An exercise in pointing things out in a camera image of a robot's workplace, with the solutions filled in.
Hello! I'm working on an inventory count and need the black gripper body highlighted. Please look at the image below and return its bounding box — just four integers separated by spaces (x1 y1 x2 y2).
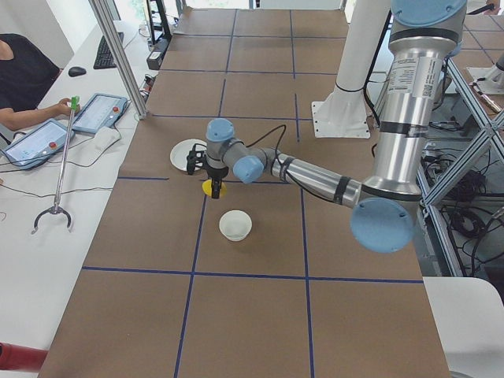
207 166 228 182

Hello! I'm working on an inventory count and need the yellow lemon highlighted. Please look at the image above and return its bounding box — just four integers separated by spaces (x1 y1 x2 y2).
202 179 228 198

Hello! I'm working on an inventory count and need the person's forearm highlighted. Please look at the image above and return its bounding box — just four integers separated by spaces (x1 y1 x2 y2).
0 105 61 132

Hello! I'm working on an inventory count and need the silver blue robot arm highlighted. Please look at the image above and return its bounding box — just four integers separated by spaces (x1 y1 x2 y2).
199 1 466 253

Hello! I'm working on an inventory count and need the white bowl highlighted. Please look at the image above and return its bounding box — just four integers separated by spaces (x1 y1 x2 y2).
219 209 252 242

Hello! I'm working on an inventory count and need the white round plate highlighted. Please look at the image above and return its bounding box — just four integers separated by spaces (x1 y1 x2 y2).
169 139 206 172

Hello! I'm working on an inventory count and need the person's hand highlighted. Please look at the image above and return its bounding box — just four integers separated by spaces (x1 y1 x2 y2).
53 98 72 117

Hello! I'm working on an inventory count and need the white cloth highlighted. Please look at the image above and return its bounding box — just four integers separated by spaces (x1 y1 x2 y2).
93 128 121 151

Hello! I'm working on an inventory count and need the blue teach pendant tablet far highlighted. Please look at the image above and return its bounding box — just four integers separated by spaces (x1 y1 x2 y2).
72 93 128 134

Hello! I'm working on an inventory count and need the blue teach pendant tablet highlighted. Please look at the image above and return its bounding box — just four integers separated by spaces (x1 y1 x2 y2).
72 93 128 134
2 119 68 170

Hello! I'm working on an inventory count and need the silver reacher grabber tool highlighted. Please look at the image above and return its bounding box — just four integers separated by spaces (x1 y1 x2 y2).
31 96 82 235

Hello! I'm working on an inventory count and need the black keyboard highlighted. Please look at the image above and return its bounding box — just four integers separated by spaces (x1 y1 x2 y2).
93 36 117 70

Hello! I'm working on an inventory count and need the black computer mouse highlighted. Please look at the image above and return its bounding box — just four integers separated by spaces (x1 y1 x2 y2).
68 66 87 77

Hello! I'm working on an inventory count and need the blue teach pendant tablet near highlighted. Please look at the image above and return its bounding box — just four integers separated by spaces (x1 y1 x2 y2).
2 119 68 170

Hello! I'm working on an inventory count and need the person in black shirt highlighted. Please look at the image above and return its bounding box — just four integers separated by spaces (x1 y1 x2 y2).
1 33 60 112

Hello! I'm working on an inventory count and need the red object at corner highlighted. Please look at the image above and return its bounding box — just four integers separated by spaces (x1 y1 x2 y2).
0 343 48 372

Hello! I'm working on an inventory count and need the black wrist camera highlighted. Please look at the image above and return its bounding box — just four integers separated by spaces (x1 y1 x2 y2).
186 143 206 175

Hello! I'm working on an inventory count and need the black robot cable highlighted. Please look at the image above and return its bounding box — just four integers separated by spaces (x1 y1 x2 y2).
246 124 287 166

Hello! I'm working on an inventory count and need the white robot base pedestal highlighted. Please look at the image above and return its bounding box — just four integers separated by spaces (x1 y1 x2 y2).
312 0 391 139

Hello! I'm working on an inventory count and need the aluminium frame post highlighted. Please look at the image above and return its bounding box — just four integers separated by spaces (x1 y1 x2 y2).
89 0 147 120

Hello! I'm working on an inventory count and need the black floor cable bundle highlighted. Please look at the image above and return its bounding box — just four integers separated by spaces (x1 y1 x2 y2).
420 149 504 276

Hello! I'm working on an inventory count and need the aluminium frame truss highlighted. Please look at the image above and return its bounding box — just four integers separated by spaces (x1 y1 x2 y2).
418 60 503 278

